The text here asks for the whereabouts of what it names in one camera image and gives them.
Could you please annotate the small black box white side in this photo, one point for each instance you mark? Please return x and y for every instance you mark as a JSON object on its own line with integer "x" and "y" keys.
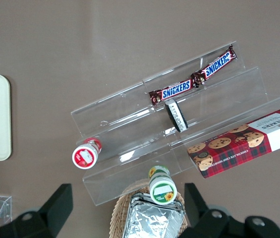
{"x": 177, "y": 116}

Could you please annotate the green lidded yogurt cup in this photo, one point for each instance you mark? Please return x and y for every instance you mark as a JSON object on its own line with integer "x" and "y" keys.
{"x": 162, "y": 192}

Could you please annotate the oval wicker basket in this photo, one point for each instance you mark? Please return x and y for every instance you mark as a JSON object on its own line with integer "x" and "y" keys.
{"x": 120, "y": 210}

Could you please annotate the red lidded yogurt cup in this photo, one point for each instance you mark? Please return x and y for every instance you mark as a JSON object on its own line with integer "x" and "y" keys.
{"x": 84, "y": 156}

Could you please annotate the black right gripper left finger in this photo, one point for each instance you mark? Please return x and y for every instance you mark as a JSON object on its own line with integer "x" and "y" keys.
{"x": 55, "y": 205}

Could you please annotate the clear acrylic step display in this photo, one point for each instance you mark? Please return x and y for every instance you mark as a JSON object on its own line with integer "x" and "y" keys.
{"x": 129, "y": 129}

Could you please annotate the stack of foil trays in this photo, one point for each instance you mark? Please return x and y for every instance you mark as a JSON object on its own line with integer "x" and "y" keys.
{"x": 149, "y": 220}

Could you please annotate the red tartan cookie box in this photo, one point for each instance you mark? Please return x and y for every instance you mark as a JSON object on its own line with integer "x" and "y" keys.
{"x": 239, "y": 146}

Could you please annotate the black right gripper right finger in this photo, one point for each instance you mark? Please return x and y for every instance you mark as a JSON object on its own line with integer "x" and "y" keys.
{"x": 199, "y": 213}

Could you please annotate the Snickers chocolate bar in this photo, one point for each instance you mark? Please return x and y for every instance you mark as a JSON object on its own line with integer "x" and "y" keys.
{"x": 216, "y": 66}
{"x": 175, "y": 90}

